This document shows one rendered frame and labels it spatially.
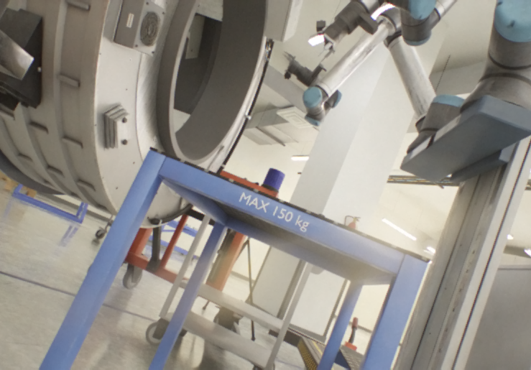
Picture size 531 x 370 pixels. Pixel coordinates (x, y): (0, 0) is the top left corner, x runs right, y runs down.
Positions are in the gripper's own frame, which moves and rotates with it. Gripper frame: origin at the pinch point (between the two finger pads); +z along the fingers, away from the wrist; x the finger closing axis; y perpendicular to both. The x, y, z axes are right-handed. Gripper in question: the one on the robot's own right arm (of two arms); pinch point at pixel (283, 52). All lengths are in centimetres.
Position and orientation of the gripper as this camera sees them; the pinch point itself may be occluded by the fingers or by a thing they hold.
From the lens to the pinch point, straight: 215.0
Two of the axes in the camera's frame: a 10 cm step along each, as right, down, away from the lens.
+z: -8.1, -5.5, -2.0
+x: 2.0, -5.8, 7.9
